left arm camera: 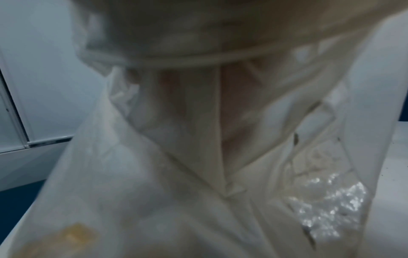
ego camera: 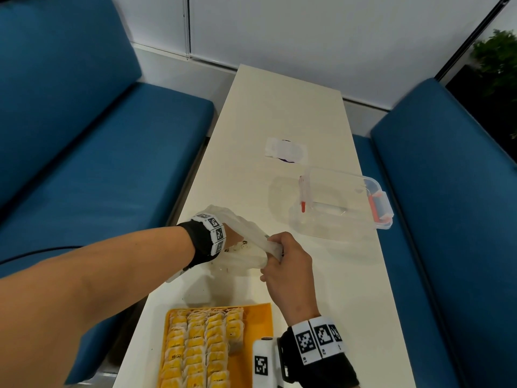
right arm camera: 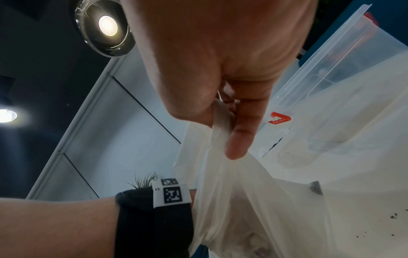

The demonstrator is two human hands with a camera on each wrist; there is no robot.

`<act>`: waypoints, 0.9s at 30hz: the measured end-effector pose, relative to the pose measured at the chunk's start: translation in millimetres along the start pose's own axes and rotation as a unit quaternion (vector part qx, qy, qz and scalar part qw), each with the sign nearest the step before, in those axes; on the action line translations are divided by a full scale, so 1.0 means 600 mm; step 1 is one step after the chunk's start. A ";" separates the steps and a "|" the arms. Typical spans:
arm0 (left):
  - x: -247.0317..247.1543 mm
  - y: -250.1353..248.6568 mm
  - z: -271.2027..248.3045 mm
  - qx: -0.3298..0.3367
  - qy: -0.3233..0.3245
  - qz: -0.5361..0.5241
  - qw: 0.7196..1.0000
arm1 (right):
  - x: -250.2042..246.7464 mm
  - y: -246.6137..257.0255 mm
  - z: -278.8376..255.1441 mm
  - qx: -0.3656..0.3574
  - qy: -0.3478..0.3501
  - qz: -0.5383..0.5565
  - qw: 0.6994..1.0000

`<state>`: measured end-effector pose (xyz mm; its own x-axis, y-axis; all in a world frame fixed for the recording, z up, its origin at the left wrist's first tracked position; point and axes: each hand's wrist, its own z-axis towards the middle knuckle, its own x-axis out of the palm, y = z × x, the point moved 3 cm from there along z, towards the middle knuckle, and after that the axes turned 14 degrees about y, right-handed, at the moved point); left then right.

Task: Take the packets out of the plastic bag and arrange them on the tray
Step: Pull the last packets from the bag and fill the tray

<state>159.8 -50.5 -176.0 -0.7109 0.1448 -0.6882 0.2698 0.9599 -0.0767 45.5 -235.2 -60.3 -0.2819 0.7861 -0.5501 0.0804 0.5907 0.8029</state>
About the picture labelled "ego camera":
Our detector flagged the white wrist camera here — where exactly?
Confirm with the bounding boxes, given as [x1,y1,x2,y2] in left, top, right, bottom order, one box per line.
[252,337,285,387]
[165,266,191,283]

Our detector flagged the green leafy plant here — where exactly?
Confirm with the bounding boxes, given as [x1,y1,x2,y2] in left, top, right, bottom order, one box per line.
[470,30,517,140]

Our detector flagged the person's right forearm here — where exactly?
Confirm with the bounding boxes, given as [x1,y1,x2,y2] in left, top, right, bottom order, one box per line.
[278,327,360,388]

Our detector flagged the black metal pole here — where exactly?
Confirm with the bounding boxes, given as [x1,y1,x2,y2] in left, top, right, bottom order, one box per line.
[435,0,514,81]

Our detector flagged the white marker wristband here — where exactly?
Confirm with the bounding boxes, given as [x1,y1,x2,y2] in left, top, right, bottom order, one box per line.
[190,213,227,256]
[291,316,346,365]

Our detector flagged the clear box with red latches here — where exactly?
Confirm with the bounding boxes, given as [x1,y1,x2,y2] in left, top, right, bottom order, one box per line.
[270,166,395,241]

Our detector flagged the row of tea bags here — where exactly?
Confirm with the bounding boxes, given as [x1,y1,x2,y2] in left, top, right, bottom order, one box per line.
[159,307,245,388]

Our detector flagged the person's right hand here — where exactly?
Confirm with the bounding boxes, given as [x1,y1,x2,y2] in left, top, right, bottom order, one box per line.
[260,232,322,327]

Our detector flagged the person's left forearm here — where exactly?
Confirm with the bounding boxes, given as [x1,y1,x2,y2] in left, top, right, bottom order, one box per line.
[0,221,213,388]

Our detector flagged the blue sofa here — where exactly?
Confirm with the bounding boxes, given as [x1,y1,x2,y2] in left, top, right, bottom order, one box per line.
[353,78,517,388]
[0,0,215,384]

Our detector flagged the yellow tray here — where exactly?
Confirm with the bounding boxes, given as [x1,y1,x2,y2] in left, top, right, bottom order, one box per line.
[159,302,275,388]

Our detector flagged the person's left hand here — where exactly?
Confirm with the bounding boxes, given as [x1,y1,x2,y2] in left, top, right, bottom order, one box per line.
[224,224,245,251]

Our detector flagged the black camera cable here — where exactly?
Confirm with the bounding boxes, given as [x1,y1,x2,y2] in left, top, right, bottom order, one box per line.
[0,246,83,265]

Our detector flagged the clear plastic bag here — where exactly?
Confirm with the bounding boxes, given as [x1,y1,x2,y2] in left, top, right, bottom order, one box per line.
[206,205,283,278]

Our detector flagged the white paper patch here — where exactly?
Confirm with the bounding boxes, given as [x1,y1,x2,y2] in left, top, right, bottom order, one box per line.
[264,137,308,163]

